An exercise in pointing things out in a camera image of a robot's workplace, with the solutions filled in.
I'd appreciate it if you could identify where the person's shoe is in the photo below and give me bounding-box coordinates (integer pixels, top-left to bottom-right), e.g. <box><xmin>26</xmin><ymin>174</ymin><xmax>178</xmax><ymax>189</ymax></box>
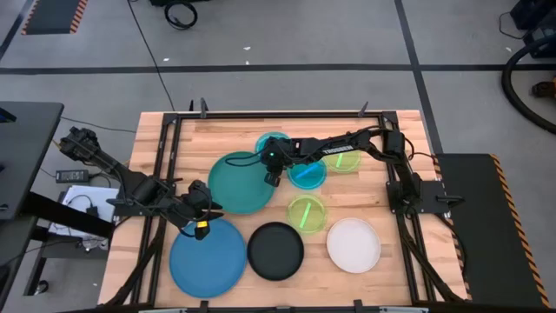
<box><xmin>532</xmin><ymin>77</ymin><xmax>556</xmax><ymax>99</ymax></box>

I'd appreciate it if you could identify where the black desk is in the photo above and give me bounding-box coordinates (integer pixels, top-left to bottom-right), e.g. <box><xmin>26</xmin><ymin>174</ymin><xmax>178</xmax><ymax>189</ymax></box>
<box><xmin>0</xmin><ymin>101</ymin><xmax>116</xmax><ymax>296</ymax></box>

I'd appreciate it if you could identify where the long thin floor cable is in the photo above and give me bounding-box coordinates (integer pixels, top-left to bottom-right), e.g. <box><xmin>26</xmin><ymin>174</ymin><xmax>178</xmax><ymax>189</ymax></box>
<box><xmin>127</xmin><ymin>0</ymin><xmax>175</xmax><ymax>112</ymax></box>

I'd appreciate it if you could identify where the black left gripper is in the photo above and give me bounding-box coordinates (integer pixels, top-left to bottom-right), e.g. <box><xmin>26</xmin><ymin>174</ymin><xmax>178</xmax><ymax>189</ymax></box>
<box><xmin>185</xmin><ymin>179</ymin><xmax>226</xmax><ymax>221</ymax></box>

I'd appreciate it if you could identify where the large black hazard-striped mat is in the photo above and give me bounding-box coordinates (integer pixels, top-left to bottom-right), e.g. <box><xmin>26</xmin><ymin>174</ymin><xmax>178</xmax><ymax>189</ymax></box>
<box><xmin>434</xmin><ymin>152</ymin><xmax>552</xmax><ymax>309</ymax></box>

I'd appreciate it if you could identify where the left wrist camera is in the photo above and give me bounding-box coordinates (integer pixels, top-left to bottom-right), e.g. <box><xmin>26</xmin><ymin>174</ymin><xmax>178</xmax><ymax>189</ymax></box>
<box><xmin>194</xmin><ymin>220</ymin><xmax>210</xmax><ymax>242</ymax></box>

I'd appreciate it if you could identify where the white plastic plate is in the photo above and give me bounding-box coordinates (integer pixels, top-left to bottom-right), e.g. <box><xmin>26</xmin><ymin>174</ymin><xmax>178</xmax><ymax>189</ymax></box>
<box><xmin>326</xmin><ymin>217</ymin><xmax>382</xmax><ymax>275</ymax></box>

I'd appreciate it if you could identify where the black aluminium table frame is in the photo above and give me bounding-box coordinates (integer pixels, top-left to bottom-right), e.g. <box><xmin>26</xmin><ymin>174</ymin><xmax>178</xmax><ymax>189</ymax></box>
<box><xmin>103</xmin><ymin>97</ymin><xmax>468</xmax><ymax>313</ymax></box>

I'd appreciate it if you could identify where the small clear blue plate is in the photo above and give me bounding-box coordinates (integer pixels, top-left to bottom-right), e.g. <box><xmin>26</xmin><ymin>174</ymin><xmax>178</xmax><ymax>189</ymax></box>
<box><xmin>286</xmin><ymin>160</ymin><xmax>328</xmax><ymax>190</ymax></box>
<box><xmin>255</xmin><ymin>131</ymin><xmax>291</xmax><ymax>154</ymax></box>

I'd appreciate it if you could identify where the thick black hose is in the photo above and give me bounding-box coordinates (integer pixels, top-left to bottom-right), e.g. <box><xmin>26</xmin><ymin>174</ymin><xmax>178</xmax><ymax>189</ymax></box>
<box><xmin>501</xmin><ymin>37</ymin><xmax>556</xmax><ymax>135</ymax></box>

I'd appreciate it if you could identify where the small black hazard-striped mat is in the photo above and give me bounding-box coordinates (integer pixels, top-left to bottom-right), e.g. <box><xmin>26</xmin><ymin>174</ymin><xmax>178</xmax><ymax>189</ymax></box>
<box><xmin>20</xmin><ymin>0</ymin><xmax>89</xmax><ymax>36</ymax></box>

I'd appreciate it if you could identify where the large teal plastic plate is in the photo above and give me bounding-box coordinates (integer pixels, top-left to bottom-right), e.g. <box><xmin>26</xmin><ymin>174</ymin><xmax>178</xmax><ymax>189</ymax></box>
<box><xmin>208</xmin><ymin>150</ymin><xmax>277</xmax><ymax>216</ymax></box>

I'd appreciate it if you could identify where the black plastic plate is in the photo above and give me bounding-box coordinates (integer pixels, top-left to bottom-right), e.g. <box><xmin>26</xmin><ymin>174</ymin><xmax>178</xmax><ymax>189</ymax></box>
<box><xmin>247</xmin><ymin>222</ymin><xmax>305</xmax><ymax>282</ymax></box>

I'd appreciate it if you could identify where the black equipment box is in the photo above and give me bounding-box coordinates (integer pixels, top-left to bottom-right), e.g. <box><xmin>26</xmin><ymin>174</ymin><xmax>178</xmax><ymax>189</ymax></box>
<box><xmin>510</xmin><ymin>0</ymin><xmax>556</xmax><ymax>60</ymax></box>

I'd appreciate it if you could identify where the thin black wrist camera cable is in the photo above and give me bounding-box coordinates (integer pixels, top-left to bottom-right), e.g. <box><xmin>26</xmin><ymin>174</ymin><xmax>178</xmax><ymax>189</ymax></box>
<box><xmin>223</xmin><ymin>156</ymin><xmax>264</xmax><ymax>169</ymax></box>

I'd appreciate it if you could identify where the small clear green plate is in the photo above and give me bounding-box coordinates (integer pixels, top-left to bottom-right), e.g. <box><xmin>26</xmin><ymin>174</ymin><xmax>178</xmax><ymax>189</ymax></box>
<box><xmin>286</xmin><ymin>194</ymin><xmax>328</xmax><ymax>235</ymax></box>
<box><xmin>323</xmin><ymin>150</ymin><xmax>361</xmax><ymax>174</ymax></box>

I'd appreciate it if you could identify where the white paper sheet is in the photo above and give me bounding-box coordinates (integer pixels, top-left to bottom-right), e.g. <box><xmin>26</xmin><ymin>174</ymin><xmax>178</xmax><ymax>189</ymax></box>
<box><xmin>47</xmin><ymin>184</ymin><xmax>117</xmax><ymax>239</ymax></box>

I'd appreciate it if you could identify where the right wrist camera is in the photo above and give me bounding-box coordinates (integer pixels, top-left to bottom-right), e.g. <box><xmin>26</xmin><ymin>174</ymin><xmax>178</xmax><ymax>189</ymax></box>
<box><xmin>263</xmin><ymin>170</ymin><xmax>282</xmax><ymax>189</ymax></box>

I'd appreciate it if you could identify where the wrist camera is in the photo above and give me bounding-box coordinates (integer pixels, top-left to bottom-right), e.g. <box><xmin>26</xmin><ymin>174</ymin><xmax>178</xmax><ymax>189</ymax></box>
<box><xmin>263</xmin><ymin>170</ymin><xmax>282</xmax><ymax>189</ymax></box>
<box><xmin>194</xmin><ymin>220</ymin><xmax>210</xmax><ymax>242</ymax></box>

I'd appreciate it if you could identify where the large blue plastic plate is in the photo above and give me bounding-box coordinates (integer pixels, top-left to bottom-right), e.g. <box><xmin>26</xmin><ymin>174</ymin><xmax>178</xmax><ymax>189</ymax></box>
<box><xmin>169</xmin><ymin>217</ymin><xmax>248</xmax><ymax>299</ymax></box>

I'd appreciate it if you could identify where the black power adapter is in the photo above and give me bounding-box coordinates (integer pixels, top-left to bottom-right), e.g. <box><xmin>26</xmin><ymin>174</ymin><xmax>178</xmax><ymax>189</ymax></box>
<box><xmin>55</xmin><ymin>169</ymin><xmax>90</xmax><ymax>183</ymax></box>

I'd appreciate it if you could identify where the coiled black cable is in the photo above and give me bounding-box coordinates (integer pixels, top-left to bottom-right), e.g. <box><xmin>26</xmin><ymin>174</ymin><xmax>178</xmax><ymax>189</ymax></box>
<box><xmin>163</xmin><ymin>0</ymin><xmax>199</xmax><ymax>30</ymax></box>

